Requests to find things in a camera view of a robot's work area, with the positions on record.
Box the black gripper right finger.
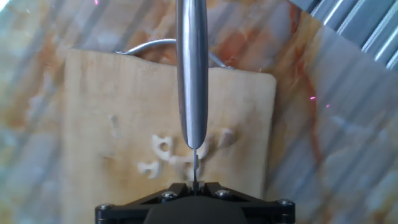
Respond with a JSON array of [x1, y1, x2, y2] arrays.
[[198, 182, 296, 224]]

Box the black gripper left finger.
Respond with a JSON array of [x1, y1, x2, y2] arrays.
[[95, 182, 194, 224]]

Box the steel handled cleaver knife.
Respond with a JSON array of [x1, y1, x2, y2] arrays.
[[175, 0, 210, 191]]

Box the thin lotus root slice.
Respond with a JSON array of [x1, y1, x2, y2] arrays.
[[169, 154, 202, 182], [136, 160, 164, 180], [151, 134, 174, 162], [197, 135, 214, 161]]

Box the orange marble pattern mat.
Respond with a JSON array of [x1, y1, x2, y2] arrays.
[[0, 0, 398, 224]]

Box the wooden cutting board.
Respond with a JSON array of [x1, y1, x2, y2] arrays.
[[60, 39, 277, 224]]

